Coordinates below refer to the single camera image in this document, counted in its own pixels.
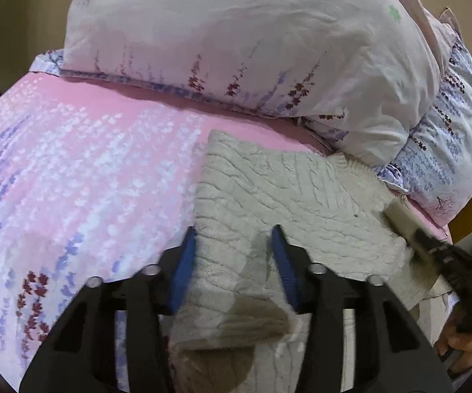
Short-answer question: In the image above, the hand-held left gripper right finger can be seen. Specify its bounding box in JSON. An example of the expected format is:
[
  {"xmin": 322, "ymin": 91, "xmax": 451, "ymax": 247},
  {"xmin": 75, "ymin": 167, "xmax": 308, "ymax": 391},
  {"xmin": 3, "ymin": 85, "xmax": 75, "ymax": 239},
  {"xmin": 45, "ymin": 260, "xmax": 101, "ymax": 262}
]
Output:
[{"xmin": 269, "ymin": 224, "xmax": 454, "ymax": 393}]

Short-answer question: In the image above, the white floral quilt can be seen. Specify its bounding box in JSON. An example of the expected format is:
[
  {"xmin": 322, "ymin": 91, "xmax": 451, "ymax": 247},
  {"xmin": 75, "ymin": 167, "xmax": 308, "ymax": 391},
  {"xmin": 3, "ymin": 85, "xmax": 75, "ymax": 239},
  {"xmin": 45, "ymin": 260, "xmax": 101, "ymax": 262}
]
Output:
[{"xmin": 29, "ymin": 0, "xmax": 457, "ymax": 165}]

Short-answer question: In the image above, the cream cable-knit sweater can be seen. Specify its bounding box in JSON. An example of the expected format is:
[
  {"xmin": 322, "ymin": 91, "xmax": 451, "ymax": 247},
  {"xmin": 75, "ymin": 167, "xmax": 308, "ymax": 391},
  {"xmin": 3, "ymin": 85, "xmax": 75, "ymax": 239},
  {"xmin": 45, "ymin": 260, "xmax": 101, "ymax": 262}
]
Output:
[{"xmin": 166, "ymin": 130, "xmax": 439, "ymax": 393}]

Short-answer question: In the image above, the pink floral bed sheet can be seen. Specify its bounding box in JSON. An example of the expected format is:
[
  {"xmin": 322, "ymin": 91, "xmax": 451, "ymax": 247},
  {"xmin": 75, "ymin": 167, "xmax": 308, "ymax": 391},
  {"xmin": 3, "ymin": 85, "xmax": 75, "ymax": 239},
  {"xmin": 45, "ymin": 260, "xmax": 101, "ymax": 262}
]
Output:
[{"xmin": 0, "ymin": 69, "xmax": 454, "ymax": 393}]

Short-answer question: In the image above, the floral frilled pillow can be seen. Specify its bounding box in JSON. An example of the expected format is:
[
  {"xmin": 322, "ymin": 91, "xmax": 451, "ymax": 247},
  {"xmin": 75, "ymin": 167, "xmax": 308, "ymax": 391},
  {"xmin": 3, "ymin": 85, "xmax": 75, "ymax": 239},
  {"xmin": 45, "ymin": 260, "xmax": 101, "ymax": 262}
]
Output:
[{"xmin": 374, "ymin": 8, "xmax": 472, "ymax": 227}]

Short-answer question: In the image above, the person's right hand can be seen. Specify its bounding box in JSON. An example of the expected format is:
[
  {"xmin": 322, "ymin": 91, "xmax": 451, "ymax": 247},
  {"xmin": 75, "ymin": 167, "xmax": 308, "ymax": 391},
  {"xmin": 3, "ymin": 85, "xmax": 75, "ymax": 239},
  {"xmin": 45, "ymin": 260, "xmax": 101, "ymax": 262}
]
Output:
[{"xmin": 433, "ymin": 320, "xmax": 472, "ymax": 377}]

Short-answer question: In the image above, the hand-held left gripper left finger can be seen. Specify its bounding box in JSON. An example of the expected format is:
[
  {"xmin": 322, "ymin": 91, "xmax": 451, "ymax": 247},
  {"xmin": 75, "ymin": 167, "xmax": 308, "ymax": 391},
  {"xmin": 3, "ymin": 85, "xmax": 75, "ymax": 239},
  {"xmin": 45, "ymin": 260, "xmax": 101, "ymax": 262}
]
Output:
[{"xmin": 19, "ymin": 226, "xmax": 198, "ymax": 393}]

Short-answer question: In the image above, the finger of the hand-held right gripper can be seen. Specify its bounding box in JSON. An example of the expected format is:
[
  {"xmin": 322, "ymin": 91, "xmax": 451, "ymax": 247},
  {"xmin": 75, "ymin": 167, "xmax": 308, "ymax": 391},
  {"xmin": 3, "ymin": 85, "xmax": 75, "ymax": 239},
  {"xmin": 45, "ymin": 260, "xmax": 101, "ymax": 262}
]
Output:
[{"xmin": 383, "ymin": 201, "xmax": 423, "ymax": 263}]

